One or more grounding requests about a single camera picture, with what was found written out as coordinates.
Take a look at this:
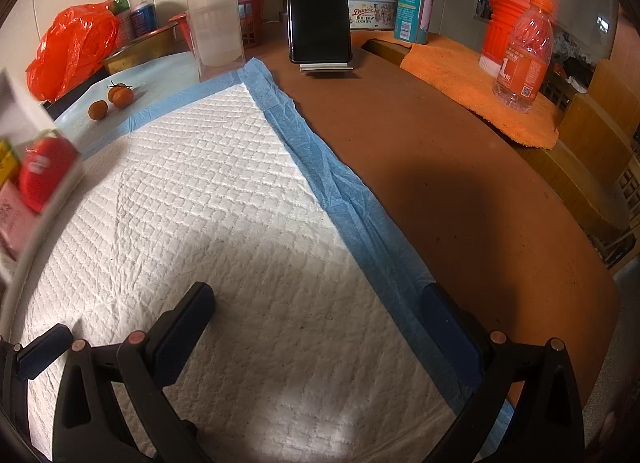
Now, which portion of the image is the red plush toy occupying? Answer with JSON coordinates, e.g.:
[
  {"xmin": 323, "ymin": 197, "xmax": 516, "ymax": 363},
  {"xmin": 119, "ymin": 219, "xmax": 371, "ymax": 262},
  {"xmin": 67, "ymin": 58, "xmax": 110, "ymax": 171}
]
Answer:
[{"xmin": 19, "ymin": 135, "xmax": 78, "ymax": 214}]

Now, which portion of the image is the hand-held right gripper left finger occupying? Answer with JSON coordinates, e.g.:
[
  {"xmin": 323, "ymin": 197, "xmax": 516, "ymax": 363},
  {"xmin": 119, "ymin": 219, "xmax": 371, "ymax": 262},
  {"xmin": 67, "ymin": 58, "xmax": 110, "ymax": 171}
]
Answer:
[{"xmin": 52, "ymin": 282, "xmax": 216, "ymax": 463}]

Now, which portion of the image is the green capped can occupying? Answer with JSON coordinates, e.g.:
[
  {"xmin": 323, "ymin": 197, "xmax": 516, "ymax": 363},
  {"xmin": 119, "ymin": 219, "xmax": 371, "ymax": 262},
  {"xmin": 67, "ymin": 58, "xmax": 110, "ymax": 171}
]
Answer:
[{"xmin": 112, "ymin": 0, "xmax": 133, "ymax": 44}]

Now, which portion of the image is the wooden chair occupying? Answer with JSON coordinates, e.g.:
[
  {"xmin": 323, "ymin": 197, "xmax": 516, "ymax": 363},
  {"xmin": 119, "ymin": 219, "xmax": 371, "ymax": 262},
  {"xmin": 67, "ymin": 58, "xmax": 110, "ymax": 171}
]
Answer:
[{"xmin": 515, "ymin": 58, "xmax": 640, "ymax": 269}]

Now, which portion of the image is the pink packet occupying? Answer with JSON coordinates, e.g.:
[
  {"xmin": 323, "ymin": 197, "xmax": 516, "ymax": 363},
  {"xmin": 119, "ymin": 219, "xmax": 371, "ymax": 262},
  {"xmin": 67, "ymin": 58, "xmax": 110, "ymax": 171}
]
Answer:
[{"xmin": 0, "ymin": 180, "xmax": 40, "ymax": 261}]

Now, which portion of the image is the red plastic bag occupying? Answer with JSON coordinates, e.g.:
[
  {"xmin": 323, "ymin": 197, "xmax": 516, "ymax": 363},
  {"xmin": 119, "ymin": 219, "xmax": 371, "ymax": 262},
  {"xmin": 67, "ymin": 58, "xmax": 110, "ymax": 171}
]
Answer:
[{"xmin": 25, "ymin": 2, "xmax": 120, "ymax": 102}]

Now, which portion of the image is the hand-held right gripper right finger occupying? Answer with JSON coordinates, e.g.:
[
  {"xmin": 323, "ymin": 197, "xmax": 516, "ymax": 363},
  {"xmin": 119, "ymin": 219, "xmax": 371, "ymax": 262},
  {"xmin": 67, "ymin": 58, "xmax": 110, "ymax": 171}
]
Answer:
[{"xmin": 420, "ymin": 283, "xmax": 586, "ymax": 463}]

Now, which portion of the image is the blue can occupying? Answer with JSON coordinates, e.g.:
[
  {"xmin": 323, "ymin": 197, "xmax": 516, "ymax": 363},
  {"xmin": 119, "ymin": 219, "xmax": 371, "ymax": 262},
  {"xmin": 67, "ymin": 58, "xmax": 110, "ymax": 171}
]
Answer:
[{"xmin": 130, "ymin": 1, "xmax": 160, "ymax": 38}]

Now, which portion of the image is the black smartphone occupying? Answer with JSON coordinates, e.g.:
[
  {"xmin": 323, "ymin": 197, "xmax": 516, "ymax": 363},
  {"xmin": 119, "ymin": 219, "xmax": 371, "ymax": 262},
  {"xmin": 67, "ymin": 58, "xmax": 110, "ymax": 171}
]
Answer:
[{"xmin": 285, "ymin": 0, "xmax": 352, "ymax": 64}]

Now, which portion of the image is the orange towel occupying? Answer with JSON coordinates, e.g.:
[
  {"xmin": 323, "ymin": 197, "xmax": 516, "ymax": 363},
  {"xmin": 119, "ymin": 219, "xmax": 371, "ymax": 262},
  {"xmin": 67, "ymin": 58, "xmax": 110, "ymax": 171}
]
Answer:
[{"xmin": 399, "ymin": 33, "xmax": 562, "ymax": 150}]

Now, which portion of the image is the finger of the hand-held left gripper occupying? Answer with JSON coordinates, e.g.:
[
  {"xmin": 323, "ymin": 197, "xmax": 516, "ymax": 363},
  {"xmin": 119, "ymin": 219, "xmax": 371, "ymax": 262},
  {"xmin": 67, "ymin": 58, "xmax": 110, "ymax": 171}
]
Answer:
[{"xmin": 0, "ymin": 324, "xmax": 73, "ymax": 384}]

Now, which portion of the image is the light blue pad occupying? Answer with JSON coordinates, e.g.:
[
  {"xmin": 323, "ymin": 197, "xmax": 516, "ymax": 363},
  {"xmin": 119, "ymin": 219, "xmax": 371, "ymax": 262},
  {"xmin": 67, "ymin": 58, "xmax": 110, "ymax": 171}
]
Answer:
[{"xmin": 52, "ymin": 50, "xmax": 251, "ymax": 164}]

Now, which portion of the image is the brass metal bowl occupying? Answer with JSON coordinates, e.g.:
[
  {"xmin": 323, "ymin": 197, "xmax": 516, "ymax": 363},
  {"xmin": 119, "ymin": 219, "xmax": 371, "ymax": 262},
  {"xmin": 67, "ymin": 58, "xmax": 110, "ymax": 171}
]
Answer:
[{"xmin": 102, "ymin": 25, "xmax": 193, "ymax": 76}]

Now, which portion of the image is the white quilted pad blue border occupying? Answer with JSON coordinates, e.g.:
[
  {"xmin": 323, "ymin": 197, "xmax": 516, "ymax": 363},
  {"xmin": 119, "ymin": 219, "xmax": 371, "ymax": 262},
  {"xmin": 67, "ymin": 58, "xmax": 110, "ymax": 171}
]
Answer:
[{"xmin": 10, "ymin": 59, "xmax": 516, "ymax": 463}]

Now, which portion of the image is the yellow packet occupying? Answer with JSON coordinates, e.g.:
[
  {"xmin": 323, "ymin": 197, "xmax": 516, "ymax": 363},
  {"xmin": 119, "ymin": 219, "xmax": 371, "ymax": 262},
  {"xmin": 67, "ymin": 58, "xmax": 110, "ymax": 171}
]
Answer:
[{"xmin": 0, "ymin": 139, "xmax": 22, "ymax": 184}]

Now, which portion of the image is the orange drink bottle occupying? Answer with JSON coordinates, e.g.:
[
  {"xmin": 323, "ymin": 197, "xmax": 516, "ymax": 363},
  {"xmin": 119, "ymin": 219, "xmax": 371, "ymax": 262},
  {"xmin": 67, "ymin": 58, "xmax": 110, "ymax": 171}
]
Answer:
[{"xmin": 492, "ymin": 0, "xmax": 556, "ymax": 114}]

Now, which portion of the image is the white box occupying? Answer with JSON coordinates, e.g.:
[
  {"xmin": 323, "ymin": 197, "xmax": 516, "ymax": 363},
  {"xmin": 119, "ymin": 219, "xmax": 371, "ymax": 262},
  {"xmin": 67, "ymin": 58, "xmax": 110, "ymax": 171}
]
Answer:
[{"xmin": 0, "ymin": 68, "xmax": 85, "ymax": 264}]

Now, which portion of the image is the clear plastic container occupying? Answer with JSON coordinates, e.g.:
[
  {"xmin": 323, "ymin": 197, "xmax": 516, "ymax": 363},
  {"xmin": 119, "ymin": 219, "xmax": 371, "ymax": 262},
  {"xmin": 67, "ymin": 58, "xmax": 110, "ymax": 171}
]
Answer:
[{"xmin": 183, "ymin": 0, "xmax": 247, "ymax": 84}]

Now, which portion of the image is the round cookie tin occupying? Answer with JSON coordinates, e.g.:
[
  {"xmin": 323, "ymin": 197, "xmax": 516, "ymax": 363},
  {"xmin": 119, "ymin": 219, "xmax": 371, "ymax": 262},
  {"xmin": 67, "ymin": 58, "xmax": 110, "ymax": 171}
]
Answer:
[{"xmin": 346, "ymin": 0, "xmax": 401, "ymax": 31}]

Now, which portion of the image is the white phone stand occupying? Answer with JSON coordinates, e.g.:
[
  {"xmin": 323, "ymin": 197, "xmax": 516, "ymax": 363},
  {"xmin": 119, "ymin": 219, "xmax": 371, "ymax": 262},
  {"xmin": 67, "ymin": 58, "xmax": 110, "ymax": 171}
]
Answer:
[{"xmin": 299, "ymin": 62, "xmax": 351, "ymax": 75}]

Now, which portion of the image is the red plastic basket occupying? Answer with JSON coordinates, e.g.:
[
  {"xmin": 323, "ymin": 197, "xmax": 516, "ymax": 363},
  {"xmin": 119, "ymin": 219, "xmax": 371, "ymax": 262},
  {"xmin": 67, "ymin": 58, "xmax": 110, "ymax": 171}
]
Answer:
[{"xmin": 169, "ymin": 0, "xmax": 273, "ymax": 48}]

